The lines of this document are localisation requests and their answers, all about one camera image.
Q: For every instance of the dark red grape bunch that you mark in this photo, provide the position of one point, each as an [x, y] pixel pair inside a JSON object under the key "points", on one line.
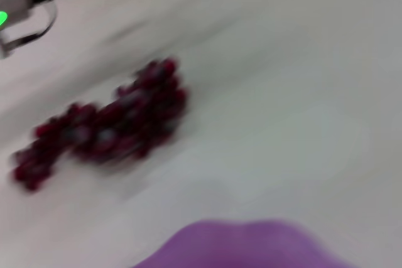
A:
{"points": [[125, 120]]}

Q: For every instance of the purple scalloped plastic plate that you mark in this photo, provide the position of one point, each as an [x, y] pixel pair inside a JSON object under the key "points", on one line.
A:
{"points": [[245, 246]]}

